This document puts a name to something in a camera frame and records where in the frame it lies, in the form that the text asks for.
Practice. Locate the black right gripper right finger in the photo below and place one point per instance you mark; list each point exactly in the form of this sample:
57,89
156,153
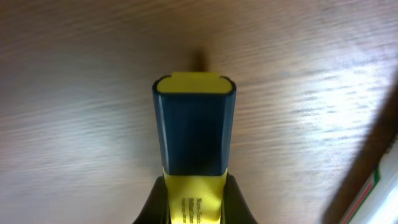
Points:
234,207

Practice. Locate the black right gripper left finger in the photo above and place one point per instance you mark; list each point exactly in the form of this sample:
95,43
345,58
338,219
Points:
156,207

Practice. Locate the yellow highlighter with blue cap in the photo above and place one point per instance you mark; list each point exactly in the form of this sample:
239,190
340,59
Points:
194,113

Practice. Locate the white marker with black cap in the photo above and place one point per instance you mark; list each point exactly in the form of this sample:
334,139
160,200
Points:
376,203

